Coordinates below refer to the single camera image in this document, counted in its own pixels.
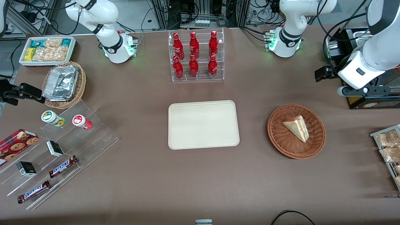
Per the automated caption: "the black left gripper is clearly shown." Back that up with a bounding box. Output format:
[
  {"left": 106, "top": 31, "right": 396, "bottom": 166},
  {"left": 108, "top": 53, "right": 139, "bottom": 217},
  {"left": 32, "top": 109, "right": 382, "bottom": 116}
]
[{"left": 315, "top": 65, "right": 340, "bottom": 83}]

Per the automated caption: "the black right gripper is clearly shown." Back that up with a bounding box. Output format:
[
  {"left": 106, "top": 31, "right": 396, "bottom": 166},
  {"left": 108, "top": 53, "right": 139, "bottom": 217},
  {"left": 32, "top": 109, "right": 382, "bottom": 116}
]
[{"left": 0, "top": 83, "right": 46, "bottom": 106}]

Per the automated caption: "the triangular sandwich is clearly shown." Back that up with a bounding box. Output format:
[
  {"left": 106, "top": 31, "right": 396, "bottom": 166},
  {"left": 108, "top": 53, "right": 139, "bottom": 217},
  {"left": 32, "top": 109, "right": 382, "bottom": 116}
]
[{"left": 282, "top": 115, "right": 310, "bottom": 143}]

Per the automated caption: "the aluminium foil tray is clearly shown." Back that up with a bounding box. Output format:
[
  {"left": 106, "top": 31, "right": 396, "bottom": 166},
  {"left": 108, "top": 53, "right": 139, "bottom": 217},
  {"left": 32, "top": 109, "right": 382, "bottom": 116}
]
[
  {"left": 43, "top": 94, "right": 75, "bottom": 102},
  {"left": 44, "top": 65, "right": 79, "bottom": 99}
]

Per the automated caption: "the light tan wicker basket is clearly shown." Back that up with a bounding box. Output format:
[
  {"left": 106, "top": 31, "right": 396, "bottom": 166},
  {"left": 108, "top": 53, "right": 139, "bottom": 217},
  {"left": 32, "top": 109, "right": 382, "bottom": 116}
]
[{"left": 42, "top": 61, "right": 87, "bottom": 109}]

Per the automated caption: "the brown round wicker basket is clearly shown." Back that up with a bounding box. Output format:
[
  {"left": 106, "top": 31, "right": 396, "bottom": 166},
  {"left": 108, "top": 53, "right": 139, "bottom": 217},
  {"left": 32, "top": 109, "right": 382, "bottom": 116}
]
[{"left": 267, "top": 104, "right": 326, "bottom": 159}]

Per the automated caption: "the beige rectangular tray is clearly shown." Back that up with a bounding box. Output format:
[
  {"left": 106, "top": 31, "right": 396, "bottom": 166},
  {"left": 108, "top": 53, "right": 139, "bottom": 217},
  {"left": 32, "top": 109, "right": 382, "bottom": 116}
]
[{"left": 168, "top": 100, "right": 240, "bottom": 150}]

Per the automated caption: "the green lidded white cup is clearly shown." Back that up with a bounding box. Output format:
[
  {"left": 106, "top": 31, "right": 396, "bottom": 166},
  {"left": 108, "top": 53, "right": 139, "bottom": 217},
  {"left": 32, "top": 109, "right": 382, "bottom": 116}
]
[{"left": 41, "top": 110, "right": 65, "bottom": 127}]

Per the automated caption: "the white rectangular bin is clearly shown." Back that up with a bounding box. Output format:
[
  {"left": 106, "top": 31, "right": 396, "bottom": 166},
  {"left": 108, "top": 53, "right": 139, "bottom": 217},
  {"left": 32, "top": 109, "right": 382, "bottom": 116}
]
[{"left": 19, "top": 36, "right": 77, "bottom": 67}]

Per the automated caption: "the yellow snack pack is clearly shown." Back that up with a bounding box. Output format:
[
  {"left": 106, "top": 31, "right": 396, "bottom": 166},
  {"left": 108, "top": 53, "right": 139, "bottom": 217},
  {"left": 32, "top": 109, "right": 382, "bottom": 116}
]
[{"left": 24, "top": 47, "right": 36, "bottom": 62}]

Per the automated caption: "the clear bag of crackers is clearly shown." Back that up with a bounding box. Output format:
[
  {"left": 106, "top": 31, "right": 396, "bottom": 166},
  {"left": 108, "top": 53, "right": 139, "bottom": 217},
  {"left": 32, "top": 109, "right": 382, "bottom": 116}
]
[
  {"left": 32, "top": 47, "right": 53, "bottom": 62},
  {"left": 50, "top": 46, "right": 69, "bottom": 61},
  {"left": 44, "top": 38, "right": 64, "bottom": 48}
]

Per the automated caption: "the black food warmer machine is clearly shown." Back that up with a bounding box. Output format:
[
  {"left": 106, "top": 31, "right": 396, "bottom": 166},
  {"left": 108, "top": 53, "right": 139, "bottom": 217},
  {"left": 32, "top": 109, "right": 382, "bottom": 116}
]
[{"left": 325, "top": 27, "right": 400, "bottom": 110}]

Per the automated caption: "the steel warmer pan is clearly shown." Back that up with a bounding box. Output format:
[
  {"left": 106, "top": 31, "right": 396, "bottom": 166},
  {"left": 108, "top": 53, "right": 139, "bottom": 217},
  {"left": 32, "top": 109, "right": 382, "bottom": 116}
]
[{"left": 353, "top": 30, "right": 370, "bottom": 43}]

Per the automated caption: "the red tartan cookie box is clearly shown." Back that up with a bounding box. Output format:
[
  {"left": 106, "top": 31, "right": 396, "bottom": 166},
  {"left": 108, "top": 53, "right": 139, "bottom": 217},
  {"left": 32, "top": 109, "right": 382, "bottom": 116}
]
[{"left": 0, "top": 129, "right": 39, "bottom": 167}]

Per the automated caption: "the red lidded white cup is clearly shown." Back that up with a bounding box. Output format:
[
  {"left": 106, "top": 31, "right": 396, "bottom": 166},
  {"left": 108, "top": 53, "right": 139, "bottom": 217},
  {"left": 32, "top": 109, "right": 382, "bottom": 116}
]
[{"left": 72, "top": 115, "right": 93, "bottom": 130}]

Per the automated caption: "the small black box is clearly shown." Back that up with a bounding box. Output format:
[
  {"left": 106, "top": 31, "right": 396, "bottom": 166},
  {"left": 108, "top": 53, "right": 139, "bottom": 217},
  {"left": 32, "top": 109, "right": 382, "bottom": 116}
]
[
  {"left": 16, "top": 161, "right": 37, "bottom": 177},
  {"left": 46, "top": 140, "right": 64, "bottom": 157}
]

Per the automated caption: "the black power adapter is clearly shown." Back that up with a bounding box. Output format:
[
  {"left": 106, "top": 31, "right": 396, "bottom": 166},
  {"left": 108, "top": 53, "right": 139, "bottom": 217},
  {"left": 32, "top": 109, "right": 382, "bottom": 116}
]
[{"left": 21, "top": 11, "right": 37, "bottom": 23}]

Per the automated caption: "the Snickers chocolate bar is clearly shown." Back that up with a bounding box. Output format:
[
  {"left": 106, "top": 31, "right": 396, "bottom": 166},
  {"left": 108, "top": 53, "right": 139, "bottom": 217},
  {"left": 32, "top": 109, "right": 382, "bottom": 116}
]
[
  {"left": 17, "top": 180, "right": 51, "bottom": 204},
  {"left": 49, "top": 155, "right": 78, "bottom": 178}
]

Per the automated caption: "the clear acrylic step display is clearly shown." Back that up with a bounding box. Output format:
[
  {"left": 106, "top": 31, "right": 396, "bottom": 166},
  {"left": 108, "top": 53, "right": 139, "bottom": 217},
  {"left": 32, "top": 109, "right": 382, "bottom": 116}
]
[{"left": 0, "top": 99, "right": 119, "bottom": 210}]

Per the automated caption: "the red cola bottle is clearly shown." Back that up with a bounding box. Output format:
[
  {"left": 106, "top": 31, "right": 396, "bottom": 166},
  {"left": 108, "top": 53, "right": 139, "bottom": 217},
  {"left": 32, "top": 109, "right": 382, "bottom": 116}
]
[
  {"left": 173, "top": 56, "right": 184, "bottom": 80},
  {"left": 189, "top": 54, "right": 199, "bottom": 78},
  {"left": 208, "top": 30, "right": 219, "bottom": 58},
  {"left": 208, "top": 55, "right": 218, "bottom": 78},
  {"left": 173, "top": 32, "right": 185, "bottom": 60},
  {"left": 189, "top": 31, "right": 200, "bottom": 60}
]

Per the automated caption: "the clear acrylic bottle rack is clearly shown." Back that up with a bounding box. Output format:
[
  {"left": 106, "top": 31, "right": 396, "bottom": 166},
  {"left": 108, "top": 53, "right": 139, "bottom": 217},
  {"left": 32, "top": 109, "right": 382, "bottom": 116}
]
[{"left": 168, "top": 28, "right": 225, "bottom": 82}]

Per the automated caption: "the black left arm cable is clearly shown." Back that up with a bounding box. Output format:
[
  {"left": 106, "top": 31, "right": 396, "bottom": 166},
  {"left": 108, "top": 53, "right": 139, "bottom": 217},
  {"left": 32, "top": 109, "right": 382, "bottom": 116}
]
[{"left": 316, "top": 0, "right": 369, "bottom": 68}]

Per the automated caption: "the grey wire rack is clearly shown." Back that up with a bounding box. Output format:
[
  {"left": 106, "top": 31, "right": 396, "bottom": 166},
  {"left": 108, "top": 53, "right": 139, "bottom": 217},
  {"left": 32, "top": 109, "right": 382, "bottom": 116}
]
[{"left": 370, "top": 124, "right": 400, "bottom": 192}]

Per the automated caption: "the black looped cable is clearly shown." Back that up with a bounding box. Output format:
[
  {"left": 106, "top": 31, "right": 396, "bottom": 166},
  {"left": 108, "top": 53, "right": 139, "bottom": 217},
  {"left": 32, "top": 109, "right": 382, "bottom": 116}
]
[{"left": 270, "top": 210, "right": 316, "bottom": 225}]

